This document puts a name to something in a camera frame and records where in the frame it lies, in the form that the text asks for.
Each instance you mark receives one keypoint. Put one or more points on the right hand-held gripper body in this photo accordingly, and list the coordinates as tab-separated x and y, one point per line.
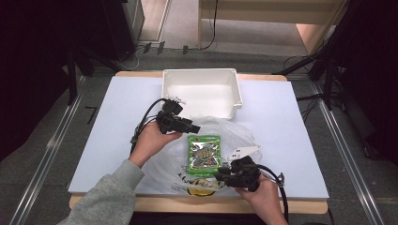
245	173

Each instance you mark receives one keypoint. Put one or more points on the white table mat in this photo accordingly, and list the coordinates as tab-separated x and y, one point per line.
281	125

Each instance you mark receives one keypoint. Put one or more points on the green snack packet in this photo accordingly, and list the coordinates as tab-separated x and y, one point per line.
204	154

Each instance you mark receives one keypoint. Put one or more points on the metal floor rail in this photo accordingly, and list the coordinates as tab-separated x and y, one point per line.
47	153
347	162

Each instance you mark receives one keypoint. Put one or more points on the person's right hand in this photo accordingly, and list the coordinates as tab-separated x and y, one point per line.
267	200

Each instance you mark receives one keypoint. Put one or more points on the clear printed plastic bag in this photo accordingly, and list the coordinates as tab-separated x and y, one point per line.
239	134

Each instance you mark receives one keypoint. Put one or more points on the black metal stand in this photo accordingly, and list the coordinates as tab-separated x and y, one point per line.
72	78

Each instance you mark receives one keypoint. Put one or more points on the person's left hand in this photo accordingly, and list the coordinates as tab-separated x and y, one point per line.
150	143

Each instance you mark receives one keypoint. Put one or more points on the black tripod stand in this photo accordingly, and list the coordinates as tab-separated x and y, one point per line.
328	62

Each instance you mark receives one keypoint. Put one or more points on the dark cabinet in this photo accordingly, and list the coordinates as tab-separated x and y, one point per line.
122	28

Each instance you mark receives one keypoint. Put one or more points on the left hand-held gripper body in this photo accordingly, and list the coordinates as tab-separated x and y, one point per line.
169	122

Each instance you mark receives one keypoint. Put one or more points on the white plastic bin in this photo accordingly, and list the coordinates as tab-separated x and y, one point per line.
203	97

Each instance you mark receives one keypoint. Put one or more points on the light wooden shelf unit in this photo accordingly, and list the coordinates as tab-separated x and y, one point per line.
256	12

